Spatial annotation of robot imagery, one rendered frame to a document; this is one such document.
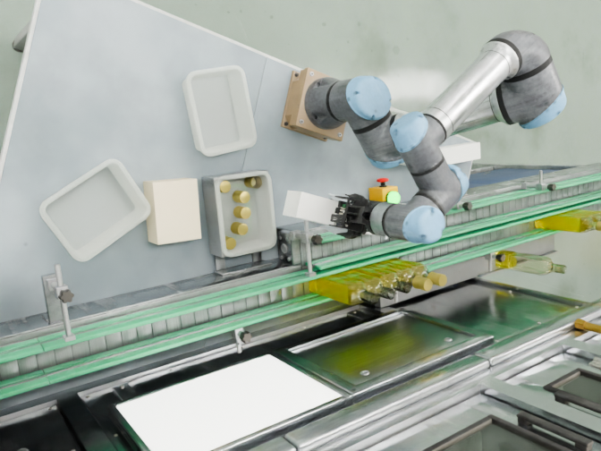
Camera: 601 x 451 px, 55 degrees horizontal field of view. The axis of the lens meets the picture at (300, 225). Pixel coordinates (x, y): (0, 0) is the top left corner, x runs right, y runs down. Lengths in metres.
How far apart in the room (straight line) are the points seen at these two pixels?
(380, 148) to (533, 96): 0.41
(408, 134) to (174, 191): 0.65
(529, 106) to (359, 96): 0.41
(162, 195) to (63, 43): 0.43
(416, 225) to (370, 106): 0.50
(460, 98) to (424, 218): 0.27
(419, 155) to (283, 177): 0.68
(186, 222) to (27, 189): 0.39
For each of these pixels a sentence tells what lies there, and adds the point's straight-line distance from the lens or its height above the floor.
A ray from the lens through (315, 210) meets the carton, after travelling 1.37.
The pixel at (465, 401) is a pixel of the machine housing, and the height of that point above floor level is 1.44.
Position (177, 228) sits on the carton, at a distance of 1.53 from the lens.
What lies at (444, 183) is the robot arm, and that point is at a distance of 1.20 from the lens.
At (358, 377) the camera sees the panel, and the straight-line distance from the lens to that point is 1.38.
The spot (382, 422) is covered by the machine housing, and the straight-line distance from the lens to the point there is 1.24.
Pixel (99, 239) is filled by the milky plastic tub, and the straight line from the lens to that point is 1.52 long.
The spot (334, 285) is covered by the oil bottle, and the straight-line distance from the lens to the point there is 1.58.
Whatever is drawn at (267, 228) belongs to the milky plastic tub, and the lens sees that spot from 1.66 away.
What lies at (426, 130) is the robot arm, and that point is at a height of 1.43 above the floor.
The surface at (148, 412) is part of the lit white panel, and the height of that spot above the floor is 1.07.
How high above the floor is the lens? 2.24
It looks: 56 degrees down
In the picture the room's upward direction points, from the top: 100 degrees clockwise
